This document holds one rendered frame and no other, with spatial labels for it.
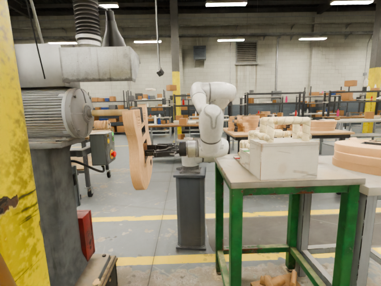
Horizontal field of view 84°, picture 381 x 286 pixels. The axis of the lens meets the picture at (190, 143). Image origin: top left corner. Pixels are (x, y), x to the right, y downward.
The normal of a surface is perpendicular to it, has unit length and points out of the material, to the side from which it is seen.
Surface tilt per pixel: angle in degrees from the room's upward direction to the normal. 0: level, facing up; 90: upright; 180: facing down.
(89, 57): 90
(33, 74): 90
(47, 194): 90
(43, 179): 90
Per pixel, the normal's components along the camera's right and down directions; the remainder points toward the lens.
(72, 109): 0.89, -0.02
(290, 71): 0.03, 0.16
